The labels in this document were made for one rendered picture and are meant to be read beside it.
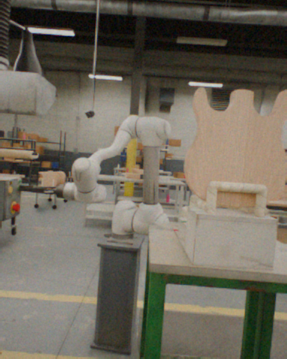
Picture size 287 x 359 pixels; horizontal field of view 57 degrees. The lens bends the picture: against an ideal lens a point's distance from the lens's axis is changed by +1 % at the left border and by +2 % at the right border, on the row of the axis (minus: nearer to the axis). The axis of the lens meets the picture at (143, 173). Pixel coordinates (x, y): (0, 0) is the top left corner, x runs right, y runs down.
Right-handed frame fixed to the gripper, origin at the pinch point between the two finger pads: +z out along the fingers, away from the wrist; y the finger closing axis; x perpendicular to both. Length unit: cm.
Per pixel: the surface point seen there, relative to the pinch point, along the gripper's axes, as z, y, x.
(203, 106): -79, -47, 39
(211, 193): -84, -50, 10
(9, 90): -14, -47, 39
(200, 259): -82, -51, -12
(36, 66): -13, -26, 54
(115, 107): 95, 1069, 247
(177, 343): -93, 42, -107
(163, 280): -70, -51, -20
